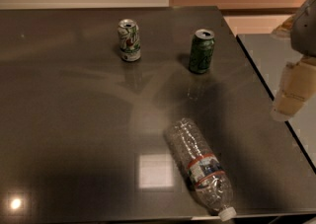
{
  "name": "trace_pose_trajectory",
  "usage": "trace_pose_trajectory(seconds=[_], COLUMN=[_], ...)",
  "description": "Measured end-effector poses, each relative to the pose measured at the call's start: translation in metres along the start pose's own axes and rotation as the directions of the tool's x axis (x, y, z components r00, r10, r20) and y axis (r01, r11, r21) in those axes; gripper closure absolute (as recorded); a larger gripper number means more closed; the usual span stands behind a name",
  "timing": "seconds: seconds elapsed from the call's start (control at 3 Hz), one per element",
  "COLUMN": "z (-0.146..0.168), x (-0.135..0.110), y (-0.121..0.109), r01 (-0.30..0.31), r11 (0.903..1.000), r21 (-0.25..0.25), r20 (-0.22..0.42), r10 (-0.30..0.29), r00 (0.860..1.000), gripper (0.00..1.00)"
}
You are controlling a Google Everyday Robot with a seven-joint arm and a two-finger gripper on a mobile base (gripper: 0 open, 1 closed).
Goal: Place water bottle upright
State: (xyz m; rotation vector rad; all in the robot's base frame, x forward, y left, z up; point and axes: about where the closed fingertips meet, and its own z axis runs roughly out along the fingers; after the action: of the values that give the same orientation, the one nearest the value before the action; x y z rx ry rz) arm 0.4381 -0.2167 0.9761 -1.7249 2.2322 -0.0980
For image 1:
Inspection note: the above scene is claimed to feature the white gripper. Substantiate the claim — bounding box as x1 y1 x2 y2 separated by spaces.
271 0 316 121

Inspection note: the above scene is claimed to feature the clear plastic water bottle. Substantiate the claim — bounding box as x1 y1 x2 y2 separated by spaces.
165 118 237 222

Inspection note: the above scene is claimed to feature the white green soda can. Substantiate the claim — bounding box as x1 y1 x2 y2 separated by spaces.
118 19 141 62

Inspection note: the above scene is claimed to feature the dark green soda can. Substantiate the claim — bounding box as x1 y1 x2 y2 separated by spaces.
189 29 215 74

